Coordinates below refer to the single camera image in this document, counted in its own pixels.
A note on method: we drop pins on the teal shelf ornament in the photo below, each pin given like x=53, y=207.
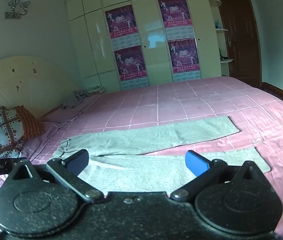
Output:
x=218, y=25

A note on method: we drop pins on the dark brown wooden door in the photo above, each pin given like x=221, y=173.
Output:
x=239, y=35

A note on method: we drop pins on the crumpled grey cloth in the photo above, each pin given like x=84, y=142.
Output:
x=77, y=99

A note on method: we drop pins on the pink checked bedsheet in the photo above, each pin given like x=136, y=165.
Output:
x=181, y=102

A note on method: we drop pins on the cream corner shelves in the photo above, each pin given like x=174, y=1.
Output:
x=217, y=3

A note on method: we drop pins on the folded light cloth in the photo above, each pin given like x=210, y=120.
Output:
x=96, y=89

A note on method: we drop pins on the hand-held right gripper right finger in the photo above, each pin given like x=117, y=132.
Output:
x=197, y=164

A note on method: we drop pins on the purple wall poster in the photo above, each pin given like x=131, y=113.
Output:
x=183, y=57
x=121, y=22
x=175, y=15
x=131, y=65

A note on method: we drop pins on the cream glossy wardrobe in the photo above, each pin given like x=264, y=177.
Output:
x=141, y=30

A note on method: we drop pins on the blue patterned pillow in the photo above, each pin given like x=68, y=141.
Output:
x=1, y=132

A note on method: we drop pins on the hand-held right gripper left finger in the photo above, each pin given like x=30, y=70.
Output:
x=79, y=162

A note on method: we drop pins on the double wall lamp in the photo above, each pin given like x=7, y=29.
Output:
x=17, y=5

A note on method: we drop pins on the cream bed headboard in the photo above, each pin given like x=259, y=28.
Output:
x=19, y=82

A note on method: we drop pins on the grey pants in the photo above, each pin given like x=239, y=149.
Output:
x=136, y=163

